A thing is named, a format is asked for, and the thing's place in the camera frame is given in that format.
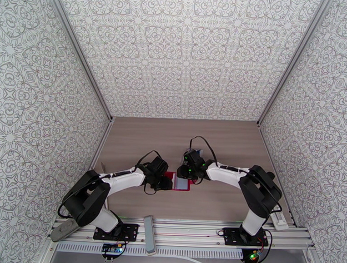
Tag red leather card holder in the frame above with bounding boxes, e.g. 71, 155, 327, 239
163, 171, 193, 193

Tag grey upright bar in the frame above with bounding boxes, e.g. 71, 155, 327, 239
142, 215, 159, 255

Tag white slotted vent strip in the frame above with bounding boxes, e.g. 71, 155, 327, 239
56, 243, 244, 260

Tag small circuit board blue parts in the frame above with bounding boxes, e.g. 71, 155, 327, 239
101, 243, 124, 255

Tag white plastic device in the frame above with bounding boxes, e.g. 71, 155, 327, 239
269, 208, 291, 231

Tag small circuit board green light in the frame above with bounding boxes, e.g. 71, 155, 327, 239
246, 249, 263, 263

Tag grey flat stone-like slab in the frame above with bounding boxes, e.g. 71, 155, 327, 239
50, 217, 81, 243

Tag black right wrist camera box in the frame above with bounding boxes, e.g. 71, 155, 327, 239
188, 149, 205, 165

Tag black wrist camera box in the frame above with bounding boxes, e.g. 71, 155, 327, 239
150, 158, 169, 175
188, 149, 205, 165

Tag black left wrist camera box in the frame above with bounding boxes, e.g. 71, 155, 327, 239
150, 158, 169, 175

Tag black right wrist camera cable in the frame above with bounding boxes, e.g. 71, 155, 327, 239
188, 135, 221, 169

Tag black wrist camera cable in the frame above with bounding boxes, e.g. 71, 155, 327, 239
188, 135, 221, 169
134, 149, 163, 196

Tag black left wrist camera cable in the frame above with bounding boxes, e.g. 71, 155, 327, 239
134, 149, 163, 196

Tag aluminium mounting rail frame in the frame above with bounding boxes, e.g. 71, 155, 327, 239
46, 214, 316, 252

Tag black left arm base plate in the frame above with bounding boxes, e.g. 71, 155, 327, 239
93, 222, 140, 243

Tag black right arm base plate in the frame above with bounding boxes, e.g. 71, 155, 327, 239
223, 227, 270, 248

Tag aluminium table side rail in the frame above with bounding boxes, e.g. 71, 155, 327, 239
89, 116, 115, 174
253, 122, 301, 227

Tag aluminium corner post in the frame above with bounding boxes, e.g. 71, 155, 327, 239
256, 0, 333, 129
40, 0, 118, 122

